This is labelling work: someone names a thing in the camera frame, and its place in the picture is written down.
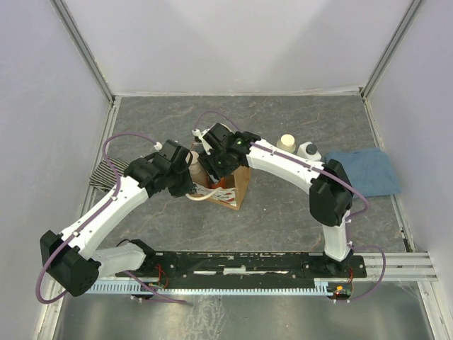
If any blue orange spray bottle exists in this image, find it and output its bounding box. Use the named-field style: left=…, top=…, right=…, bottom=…
left=210, top=177, right=227, bottom=189

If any watermelon print canvas bag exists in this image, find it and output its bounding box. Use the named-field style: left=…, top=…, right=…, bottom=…
left=186, top=142, right=251, bottom=210

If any black white striped cloth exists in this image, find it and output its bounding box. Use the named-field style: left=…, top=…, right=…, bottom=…
left=89, top=157, right=129, bottom=193

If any white square bottle dark cap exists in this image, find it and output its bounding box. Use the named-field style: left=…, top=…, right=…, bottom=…
left=297, top=142, right=322, bottom=162

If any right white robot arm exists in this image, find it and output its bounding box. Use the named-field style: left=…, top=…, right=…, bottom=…
left=192, top=129, right=352, bottom=277

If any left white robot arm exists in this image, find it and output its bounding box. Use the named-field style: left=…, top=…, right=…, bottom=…
left=40, top=152, right=193, bottom=297

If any pink beige bottle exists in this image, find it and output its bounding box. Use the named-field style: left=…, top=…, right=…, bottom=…
left=189, top=151, right=210, bottom=188

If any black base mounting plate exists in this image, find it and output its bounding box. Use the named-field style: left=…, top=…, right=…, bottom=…
left=133, top=251, right=367, bottom=282

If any blue folded cloth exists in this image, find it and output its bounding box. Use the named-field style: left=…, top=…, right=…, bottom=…
left=325, top=148, right=401, bottom=198

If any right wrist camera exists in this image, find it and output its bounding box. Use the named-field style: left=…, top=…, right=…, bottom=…
left=203, top=123, right=234, bottom=151

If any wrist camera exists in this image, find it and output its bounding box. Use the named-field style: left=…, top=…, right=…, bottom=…
left=153, top=140, right=190, bottom=171
left=203, top=123, right=234, bottom=151

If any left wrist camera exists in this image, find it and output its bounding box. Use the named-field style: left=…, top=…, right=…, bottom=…
left=153, top=140, right=190, bottom=171

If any right aluminium frame post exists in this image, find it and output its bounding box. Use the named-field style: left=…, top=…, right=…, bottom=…
left=360, top=0, right=425, bottom=100

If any aluminium frame post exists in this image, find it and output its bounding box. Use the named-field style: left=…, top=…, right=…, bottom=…
left=360, top=0, right=425, bottom=100
left=50, top=0, right=115, bottom=103

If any light blue cable duct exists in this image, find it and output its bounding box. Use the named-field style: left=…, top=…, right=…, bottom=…
left=86, top=276, right=341, bottom=296

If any left aluminium frame post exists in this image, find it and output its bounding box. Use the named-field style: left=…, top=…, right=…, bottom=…
left=50, top=0, right=115, bottom=103

